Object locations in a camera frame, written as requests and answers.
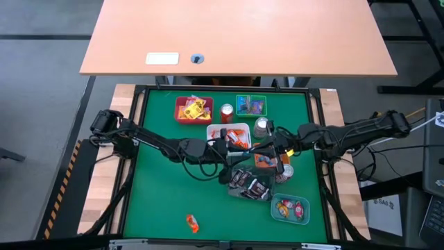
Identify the silver metal bracket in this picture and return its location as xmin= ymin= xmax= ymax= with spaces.
xmin=300 ymin=242 xmax=343 ymax=250
xmin=108 ymin=238 xmax=149 ymax=250

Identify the teal plastic bin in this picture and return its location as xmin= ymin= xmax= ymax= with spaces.
xmin=270 ymin=193 xmax=311 ymax=226

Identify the light wooden desk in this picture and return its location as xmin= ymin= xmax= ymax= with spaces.
xmin=79 ymin=0 xmax=398 ymax=78

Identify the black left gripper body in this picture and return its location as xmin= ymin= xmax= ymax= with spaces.
xmin=206 ymin=128 xmax=234 ymax=185

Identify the red Coca-Cola can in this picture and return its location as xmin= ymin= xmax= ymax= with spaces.
xmin=275 ymin=163 xmax=296 ymax=185

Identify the orange Fanta can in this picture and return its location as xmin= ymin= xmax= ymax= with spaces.
xmin=219 ymin=103 xmax=234 ymax=125

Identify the yellow cable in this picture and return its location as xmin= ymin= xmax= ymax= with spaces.
xmin=405 ymin=106 xmax=427 ymax=118

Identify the white rectangular desk plate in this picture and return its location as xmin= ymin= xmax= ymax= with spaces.
xmin=145 ymin=51 xmax=180 ymax=66

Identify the white cable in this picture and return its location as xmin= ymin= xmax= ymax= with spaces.
xmin=411 ymin=113 xmax=442 ymax=132

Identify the white plastic bin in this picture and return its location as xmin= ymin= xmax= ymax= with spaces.
xmin=205 ymin=122 xmax=253 ymax=158

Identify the hazard-striped black strip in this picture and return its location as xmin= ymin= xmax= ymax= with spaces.
xmin=36 ymin=138 xmax=84 ymax=240

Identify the white cardboard box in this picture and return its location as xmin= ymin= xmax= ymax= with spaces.
xmin=360 ymin=189 xmax=405 ymax=238

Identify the orange plastic basket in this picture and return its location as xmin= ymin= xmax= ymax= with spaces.
xmin=253 ymin=142 xmax=291 ymax=169

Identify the silver diet soda can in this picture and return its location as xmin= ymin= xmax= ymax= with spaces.
xmin=253 ymin=117 xmax=271 ymax=140

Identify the red plastic bin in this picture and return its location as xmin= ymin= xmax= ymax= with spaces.
xmin=173 ymin=96 xmax=214 ymax=126

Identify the Hershey's chocolate bar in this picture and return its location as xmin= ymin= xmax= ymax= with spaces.
xmin=229 ymin=169 xmax=244 ymax=189
xmin=240 ymin=187 xmax=259 ymax=200
xmin=238 ymin=170 xmax=253 ymax=188
xmin=251 ymin=178 xmax=271 ymax=201

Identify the black flat device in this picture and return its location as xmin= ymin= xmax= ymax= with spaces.
xmin=423 ymin=98 xmax=444 ymax=199

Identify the black keyboard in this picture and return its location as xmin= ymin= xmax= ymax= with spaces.
xmin=418 ymin=195 xmax=444 ymax=248

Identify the grey translucent plastic bin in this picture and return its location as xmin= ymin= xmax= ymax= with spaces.
xmin=227 ymin=163 xmax=276 ymax=203

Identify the orange wrapped hard candy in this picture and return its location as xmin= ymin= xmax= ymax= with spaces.
xmin=275 ymin=201 xmax=291 ymax=218

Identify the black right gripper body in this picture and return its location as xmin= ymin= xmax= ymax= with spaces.
xmin=265 ymin=119 xmax=301 ymax=175

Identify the wooden side plank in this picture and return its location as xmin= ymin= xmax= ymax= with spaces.
xmin=78 ymin=83 xmax=146 ymax=235
xmin=311 ymin=88 xmax=371 ymax=240

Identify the green plastic basket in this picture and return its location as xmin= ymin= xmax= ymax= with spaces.
xmin=235 ymin=94 xmax=268 ymax=119

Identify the black chair leg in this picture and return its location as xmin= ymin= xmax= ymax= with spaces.
xmin=0 ymin=147 xmax=27 ymax=163

